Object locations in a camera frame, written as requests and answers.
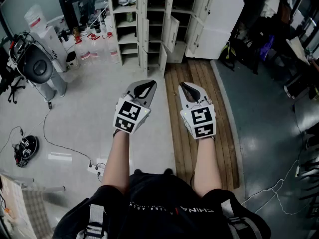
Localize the person's black shirt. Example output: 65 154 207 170
52 168 272 239

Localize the white metal locker cabinet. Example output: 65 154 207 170
106 0 200 72

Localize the black yellow backpack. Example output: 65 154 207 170
219 41 238 71

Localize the grey metal bar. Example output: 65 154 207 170
21 185 66 193

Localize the black window frame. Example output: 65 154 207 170
54 0 110 33

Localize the black device with cables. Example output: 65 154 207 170
8 31 34 68

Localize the white power strip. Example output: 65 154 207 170
87 162 107 177

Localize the white floor cable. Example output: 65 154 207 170
241 159 304 216

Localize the black fan on stand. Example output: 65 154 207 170
22 43 68 102

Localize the checkered mat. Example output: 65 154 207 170
21 190 54 239

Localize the white water dispenser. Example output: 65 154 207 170
36 25 68 72

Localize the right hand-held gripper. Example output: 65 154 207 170
178 82 216 140

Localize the clear plastic sheet curtain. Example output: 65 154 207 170
184 0 245 60

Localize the purple bag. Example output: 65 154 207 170
260 34 276 61

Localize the black office chair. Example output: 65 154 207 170
0 46 27 105

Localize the grey harness strap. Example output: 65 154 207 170
225 215 259 239
86 203 108 239

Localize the wooden plank platform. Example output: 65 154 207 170
163 59 240 192

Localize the black round floor device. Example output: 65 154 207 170
12 134 40 168

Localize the white desk board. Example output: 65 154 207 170
285 36 312 66

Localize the clear water jug pink label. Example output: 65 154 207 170
24 4 48 32

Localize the person's right forearm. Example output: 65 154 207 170
193 136 223 198

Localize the white bin black lid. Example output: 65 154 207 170
65 50 80 70

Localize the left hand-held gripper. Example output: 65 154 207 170
112 80 158 134

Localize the black floor cable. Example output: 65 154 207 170
29 82 93 165

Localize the person's left forearm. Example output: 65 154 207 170
102 129 131 195

